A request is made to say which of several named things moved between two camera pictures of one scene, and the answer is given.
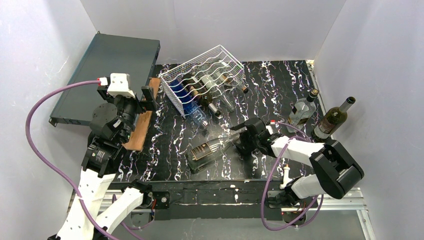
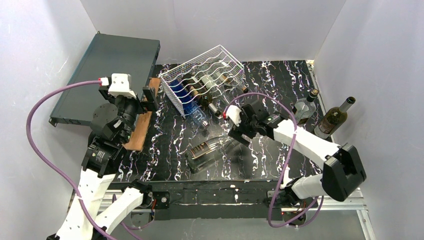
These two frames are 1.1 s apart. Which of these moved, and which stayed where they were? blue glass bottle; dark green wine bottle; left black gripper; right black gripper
Moved: right black gripper
Stayed: blue glass bottle; dark green wine bottle; left black gripper
